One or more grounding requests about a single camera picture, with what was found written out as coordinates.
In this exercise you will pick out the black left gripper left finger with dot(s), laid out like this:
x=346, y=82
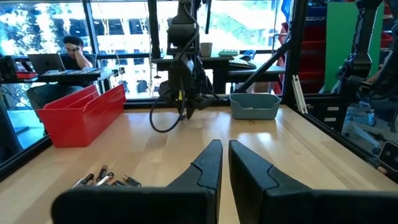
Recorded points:
x=186, y=205

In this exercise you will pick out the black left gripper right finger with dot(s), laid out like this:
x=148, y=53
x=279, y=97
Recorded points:
x=273, y=205

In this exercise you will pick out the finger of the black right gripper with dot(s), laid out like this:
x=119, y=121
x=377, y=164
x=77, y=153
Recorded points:
x=182, y=104
x=202, y=102

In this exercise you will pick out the red plastic bin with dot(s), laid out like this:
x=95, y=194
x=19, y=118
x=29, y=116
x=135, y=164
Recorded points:
x=77, y=130

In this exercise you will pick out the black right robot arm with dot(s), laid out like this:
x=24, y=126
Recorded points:
x=183, y=37

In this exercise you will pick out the dark grey desk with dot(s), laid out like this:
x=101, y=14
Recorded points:
x=222, y=77

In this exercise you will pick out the grey cup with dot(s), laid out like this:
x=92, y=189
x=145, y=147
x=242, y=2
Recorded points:
x=206, y=49

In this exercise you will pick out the green keypad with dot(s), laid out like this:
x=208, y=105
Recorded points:
x=228, y=53

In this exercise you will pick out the blue-grey plastic tray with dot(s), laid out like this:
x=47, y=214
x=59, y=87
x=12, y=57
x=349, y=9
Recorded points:
x=255, y=112

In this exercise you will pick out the black keyboard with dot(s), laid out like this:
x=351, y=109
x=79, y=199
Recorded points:
x=242, y=63

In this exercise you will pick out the blue object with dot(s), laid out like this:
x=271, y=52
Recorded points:
x=249, y=54

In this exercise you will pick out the black drawer cabinet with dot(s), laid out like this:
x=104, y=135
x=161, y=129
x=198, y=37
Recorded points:
x=329, y=118

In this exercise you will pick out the person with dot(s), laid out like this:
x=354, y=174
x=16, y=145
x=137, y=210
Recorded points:
x=81, y=62

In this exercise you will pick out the black copper-top battery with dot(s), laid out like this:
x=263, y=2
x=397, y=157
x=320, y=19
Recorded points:
x=382, y=170

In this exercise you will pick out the computer keyboard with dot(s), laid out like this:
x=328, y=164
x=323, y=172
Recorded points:
x=71, y=72

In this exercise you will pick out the rack with red bins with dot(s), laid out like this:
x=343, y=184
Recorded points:
x=314, y=62

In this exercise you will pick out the black office desk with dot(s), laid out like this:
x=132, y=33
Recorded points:
x=62, y=79

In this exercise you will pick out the grey laptop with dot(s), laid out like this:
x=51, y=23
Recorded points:
x=46, y=63

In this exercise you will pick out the green board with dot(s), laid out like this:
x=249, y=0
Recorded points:
x=339, y=46

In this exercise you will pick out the red flat case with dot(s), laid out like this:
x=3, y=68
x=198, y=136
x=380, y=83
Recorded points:
x=26, y=75

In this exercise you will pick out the silver aluminium bracket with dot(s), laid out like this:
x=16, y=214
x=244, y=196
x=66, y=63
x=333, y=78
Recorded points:
x=300, y=96

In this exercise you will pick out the black table-level camera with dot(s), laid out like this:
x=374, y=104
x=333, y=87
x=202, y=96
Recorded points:
x=388, y=155

